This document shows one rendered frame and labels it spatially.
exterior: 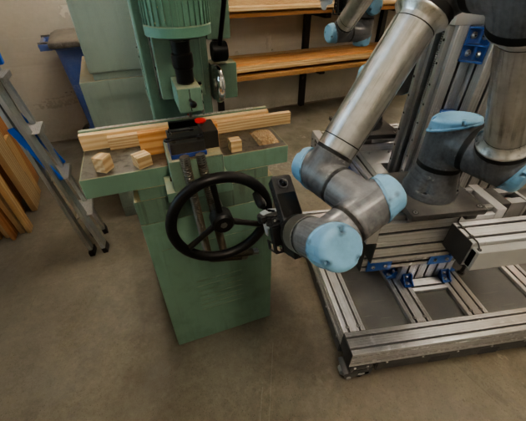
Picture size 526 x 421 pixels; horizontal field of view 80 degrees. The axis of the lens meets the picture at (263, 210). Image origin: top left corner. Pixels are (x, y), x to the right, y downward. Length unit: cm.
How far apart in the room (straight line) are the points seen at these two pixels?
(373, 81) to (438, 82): 54
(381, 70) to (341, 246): 31
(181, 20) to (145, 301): 130
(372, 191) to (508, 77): 31
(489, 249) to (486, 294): 67
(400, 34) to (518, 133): 32
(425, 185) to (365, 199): 47
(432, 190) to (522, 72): 39
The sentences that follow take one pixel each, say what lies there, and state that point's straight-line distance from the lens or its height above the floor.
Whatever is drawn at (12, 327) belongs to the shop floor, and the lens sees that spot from 197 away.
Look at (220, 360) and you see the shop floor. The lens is 151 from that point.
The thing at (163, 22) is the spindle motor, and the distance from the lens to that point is 92.
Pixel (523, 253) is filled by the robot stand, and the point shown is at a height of 71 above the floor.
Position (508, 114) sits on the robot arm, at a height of 113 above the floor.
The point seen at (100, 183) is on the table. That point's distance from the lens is 95.
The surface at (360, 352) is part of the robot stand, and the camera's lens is 131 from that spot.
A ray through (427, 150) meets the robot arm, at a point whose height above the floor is 96.
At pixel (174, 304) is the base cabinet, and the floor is 29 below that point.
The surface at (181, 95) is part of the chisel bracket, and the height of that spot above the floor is 105.
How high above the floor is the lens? 135
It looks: 38 degrees down
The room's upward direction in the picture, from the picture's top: straight up
